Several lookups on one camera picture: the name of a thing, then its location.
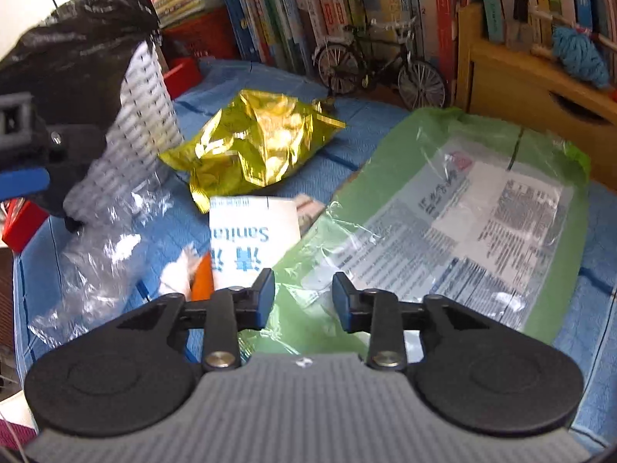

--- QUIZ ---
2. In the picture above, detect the white blue sanitary pack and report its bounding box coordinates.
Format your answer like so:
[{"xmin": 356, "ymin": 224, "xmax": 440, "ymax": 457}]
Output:
[{"xmin": 209, "ymin": 196, "xmax": 300, "ymax": 289}]

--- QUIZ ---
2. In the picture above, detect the black trash bag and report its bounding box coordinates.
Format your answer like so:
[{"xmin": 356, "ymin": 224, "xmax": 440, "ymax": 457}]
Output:
[{"xmin": 1, "ymin": 0, "xmax": 183, "ymax": 231}]

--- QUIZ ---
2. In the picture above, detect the clear plastic bag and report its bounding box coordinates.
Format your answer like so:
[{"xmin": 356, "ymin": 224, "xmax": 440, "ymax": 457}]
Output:
[{"xmin": 28, "ymin": 174, "xmax": 174, "ymax": 348}]

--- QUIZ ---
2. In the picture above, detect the green plastic package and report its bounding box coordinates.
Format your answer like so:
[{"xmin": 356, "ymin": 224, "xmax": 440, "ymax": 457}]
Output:
[{"xmin": 241, "ymin": 109, "xmax": 591, "ymax": 354}]

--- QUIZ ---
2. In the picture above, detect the gold foil snack bag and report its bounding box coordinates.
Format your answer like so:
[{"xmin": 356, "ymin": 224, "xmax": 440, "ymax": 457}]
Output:
[{"xmin": 159, "ymin": 89, "xmax": 346, "ymax": 213}]

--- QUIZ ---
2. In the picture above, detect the red plastic crate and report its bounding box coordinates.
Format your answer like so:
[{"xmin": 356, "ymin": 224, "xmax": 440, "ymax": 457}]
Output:
[{"xmin": 161, "ymin": 7, "xmax": 241, "ymax": 99}]

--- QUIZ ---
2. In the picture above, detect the miniature black bicycle model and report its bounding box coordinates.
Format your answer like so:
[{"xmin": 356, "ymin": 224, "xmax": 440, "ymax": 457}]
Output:
[{"xmin": 314, "ymin": 18, "xmax": 448, "ymax": 111}]

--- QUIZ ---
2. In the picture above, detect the wooden box shelf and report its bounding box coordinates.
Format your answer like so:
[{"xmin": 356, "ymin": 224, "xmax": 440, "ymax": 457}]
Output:
[{"xmin": 454, "ymin": 3, "xmax": 616, "ymax": 189}]

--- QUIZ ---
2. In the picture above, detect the blue yarn tassel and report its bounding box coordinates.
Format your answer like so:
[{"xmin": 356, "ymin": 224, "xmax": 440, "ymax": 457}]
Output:
[{"xmin": 552, "ymin": 26, "xmax": 610, "ymax": 89}]

